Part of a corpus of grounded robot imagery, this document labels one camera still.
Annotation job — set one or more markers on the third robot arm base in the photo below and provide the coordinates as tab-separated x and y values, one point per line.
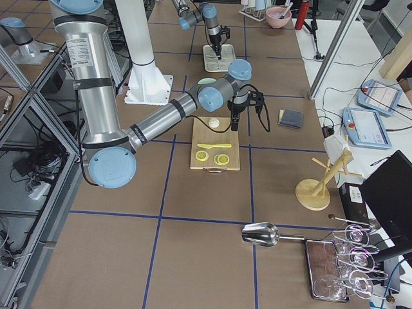
14	32

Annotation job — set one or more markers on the light green bowl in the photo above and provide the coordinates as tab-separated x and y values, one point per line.
207	80

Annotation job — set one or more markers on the pink bowl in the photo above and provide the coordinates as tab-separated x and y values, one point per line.
276	16

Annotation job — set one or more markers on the white rectangular tray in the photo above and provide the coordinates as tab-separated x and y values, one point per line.
211	61

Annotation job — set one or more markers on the wooden cutting board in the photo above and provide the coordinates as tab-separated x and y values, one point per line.
203	134

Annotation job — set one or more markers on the yellow plastic knife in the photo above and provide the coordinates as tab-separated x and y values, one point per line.
211	146

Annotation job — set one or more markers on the left lemon slice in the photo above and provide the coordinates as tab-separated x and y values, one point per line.
201	156

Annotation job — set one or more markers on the red bottle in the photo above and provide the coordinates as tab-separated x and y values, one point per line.
302	13

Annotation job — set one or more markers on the wooden mug tree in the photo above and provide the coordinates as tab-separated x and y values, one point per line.
313	194

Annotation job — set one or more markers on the metal scoop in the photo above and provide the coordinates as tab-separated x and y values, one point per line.
265	234

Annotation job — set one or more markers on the near teach pendant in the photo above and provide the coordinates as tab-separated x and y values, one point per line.
365	128

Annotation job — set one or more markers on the teach pendant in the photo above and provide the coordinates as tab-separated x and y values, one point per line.
378	96
365	128

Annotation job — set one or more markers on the far teach pendant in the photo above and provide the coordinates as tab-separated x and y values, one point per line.
378	96

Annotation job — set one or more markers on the black laptop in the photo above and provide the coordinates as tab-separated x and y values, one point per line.
387	192

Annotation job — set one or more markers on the wine glass rack tray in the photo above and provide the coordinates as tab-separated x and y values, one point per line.
342	264

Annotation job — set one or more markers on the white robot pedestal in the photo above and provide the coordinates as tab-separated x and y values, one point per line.
147	85

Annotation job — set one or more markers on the aluminium frame post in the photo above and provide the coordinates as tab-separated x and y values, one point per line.
352	12

